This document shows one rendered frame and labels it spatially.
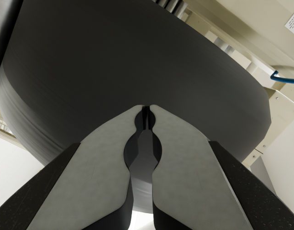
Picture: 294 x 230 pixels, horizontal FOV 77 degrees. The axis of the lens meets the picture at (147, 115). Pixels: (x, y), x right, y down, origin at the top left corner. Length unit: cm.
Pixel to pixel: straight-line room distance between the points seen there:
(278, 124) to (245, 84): 63
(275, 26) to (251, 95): 24
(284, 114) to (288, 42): 43
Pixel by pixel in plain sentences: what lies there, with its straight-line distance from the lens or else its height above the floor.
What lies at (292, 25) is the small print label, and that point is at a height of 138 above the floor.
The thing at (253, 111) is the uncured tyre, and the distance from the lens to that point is 29.
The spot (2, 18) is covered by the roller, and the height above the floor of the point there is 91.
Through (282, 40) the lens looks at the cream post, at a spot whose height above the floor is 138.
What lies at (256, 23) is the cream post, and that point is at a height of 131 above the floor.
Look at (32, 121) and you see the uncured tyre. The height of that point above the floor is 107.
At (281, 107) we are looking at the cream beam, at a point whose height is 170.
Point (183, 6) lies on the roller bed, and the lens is 86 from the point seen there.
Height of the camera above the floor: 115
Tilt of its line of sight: 10 degrees up
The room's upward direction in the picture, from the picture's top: 121 degrees clockwise
